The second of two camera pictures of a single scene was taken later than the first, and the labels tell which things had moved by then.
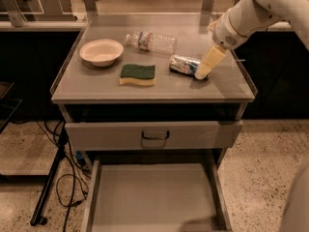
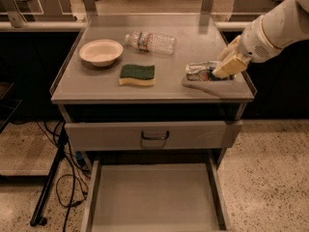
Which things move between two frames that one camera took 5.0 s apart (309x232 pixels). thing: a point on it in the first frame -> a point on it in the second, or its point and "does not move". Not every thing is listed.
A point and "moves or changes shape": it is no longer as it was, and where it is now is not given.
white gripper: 225,32 -> 257,43
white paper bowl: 101,52 does not move
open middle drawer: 155,194 does not move
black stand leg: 36,219 does not move
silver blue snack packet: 183,64 moves or changes shape
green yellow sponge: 130,73 does not move
